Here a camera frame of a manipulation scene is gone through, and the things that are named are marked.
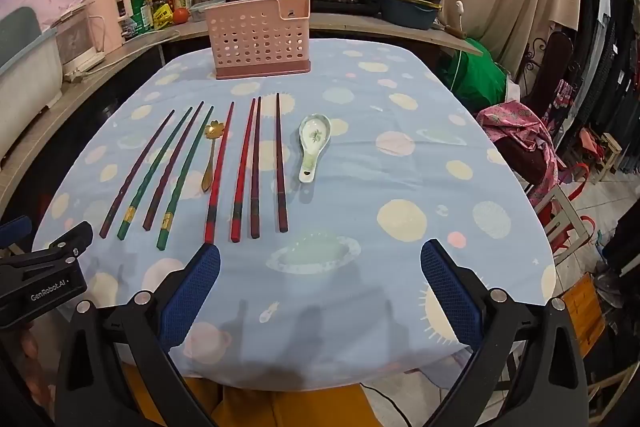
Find red chopstick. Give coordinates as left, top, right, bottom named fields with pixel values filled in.
left=204, top=101, right=235, bottom=244
left=230, top=98, right=257, bottom=243

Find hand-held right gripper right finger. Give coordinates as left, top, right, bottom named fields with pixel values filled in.
left=420, top=239, right=592, bottom=427

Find blue basin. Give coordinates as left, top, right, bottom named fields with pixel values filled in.
left=377, top=0, right=444, bottom=32

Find green bag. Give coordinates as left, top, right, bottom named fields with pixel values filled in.
left=439, top=39, right=509, bottom=111

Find clear white kitchen appliance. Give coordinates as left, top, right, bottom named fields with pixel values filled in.
left=52, top=4, right=101, bottom=76

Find clear lidded food container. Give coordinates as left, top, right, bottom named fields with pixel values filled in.
left=189, top=0, right=227, bottom=21

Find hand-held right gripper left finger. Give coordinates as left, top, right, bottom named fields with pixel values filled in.
left=55, top=243, right=222, bottom=427

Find white power strip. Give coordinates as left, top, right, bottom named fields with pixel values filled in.
left=62, top=52, right=109, bottom=84

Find white ceramic soup spoon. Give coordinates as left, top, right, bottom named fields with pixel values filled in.
left=298, top=115, right=332, bottom=184

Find gold flower spoon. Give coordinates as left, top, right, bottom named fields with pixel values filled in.
left=201, top=120, right=226, bottom=193

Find blue planet print tablecloth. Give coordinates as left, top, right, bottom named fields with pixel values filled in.
left=32, top=38, right=557, bottom=381

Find dark metal chair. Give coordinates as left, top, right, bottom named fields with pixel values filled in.
left=519, top=31, right=577, bottom=118

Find pink floral cloth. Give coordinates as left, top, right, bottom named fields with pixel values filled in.
left=475, top=101, right=567, bottom=204

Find small wooden stool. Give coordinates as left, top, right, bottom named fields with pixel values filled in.
left=592, top=132, right=624, bottom=184

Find yellow snack package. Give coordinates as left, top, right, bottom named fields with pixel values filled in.
left=152, top=3, right=174, bottom=30

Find person's yellow pants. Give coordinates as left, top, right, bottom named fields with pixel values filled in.
left=120, top=366, right=397, bottom=427

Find orange wooden box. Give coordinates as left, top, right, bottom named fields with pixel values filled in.
left=559, top=273, right=607, bottom=359

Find black cable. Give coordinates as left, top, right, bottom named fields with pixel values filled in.
left=357, top=382, right=408, bottom=427

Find pink kitchen appliance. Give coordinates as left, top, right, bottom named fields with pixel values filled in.
left=87, top=0, right=134, bottom=56

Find person's left hand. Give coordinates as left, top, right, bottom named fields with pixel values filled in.
left=17, top=321, right=57, bottom=411

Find hanging clothes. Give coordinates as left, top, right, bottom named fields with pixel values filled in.
left=569, top=0, right=640, bottom=160

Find green chopstick gold band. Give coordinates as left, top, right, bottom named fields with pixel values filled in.
left=156, top=105, right=215, bottom=251
left=116, top=106, right=194, bottom=241

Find pink perforated utensil holder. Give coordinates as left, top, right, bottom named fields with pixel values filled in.
left=205, top=0, right=312, bottom=81

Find red white folding chair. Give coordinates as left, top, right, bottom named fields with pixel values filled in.
left=529, top=161, right=597, bottom=264

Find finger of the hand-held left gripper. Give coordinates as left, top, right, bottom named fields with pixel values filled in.
left=0, top=215, right=34, bottom=254
left=29, top=221, right=95, bottom=269

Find white tub teal rim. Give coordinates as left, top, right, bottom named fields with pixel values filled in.
left=0, top=7, right=65, bottom=158

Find dark maroon chopstick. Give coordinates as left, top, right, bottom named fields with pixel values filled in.
left=275, top=93, right=290, bottom=234
left=250, top=96, right=262, bottom=240
left=99, top=109, right=176, bottom=240
left=142, top=101, right=205, bottom=231

